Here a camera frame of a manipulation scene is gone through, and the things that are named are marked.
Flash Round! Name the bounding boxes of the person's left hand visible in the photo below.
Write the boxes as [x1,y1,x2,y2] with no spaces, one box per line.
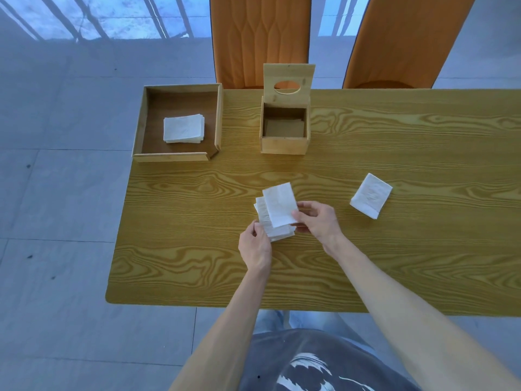
[238,220,272,274]

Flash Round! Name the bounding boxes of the person's right hand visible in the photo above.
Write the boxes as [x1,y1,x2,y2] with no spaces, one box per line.
[291,200,344,250]

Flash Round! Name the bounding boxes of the stack of white napkins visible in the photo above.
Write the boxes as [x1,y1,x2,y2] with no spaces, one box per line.
[163,114,205,144]
[253,195,296,242]

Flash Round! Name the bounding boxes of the white napkin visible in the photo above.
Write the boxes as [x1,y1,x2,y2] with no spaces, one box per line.
[350,173,393,220]
[262,182,300,228]

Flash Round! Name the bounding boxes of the person's right forearm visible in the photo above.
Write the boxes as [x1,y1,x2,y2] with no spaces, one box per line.
[323,233,521,391]

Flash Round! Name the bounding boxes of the person's left forearm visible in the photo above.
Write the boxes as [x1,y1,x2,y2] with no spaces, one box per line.
[169,266,271,391]

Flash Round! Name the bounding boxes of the light blue jeans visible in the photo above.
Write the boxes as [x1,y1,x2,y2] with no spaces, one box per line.
[252,310,377,355]

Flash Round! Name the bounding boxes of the wooden tissue box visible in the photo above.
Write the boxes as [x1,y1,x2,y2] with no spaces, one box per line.
[259,63,316,155]

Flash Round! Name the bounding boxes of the wooden tray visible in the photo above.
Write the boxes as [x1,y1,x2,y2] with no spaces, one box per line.
[132,83,224,163]

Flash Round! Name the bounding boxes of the grey printed shirt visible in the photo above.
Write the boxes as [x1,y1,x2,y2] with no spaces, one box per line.
[237,328,422,391]

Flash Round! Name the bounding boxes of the orange upholstered chair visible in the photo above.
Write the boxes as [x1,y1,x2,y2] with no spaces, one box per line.
[209,0,312,89]
[342,0,478,89]

